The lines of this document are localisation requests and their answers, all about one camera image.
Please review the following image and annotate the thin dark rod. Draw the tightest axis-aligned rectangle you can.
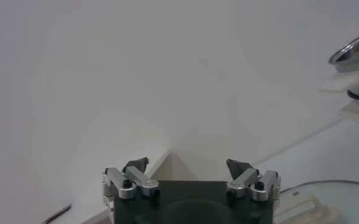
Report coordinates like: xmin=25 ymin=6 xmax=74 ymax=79
xmin=41 ymin=203 xmax=73 ymax=224

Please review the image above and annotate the glass lid with cream handle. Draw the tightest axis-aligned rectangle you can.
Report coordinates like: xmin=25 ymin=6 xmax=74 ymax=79
xmin=273 ymin=180 xmax=359 ymax=224

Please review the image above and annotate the stainless steel steamer basket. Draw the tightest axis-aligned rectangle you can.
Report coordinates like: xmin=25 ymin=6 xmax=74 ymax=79
xmin=328 ymin=26 xmax=359 ymax=74

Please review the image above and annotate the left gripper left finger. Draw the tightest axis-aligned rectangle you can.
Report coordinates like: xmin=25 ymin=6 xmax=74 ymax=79
xmin=102 ymin=156 xmax=160 ymax=201

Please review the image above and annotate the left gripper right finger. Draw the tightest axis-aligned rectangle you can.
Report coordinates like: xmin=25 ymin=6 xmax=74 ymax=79
xmin=226 ymin=158 xmax=282 ymax=202

